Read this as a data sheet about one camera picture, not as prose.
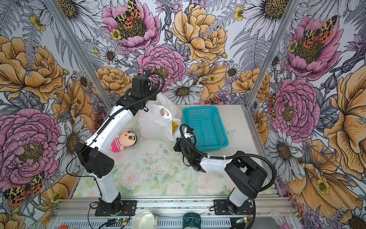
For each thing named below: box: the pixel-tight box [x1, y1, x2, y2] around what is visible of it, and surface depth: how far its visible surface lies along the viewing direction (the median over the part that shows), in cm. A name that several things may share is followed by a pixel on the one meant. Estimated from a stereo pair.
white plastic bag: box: [137, 92, 182, 142], surface depth 85 cm
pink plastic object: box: [269, 210, 293, 229], surface depth 71 cm
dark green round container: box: [182, 212, 202, 229], surface depth 65 cm
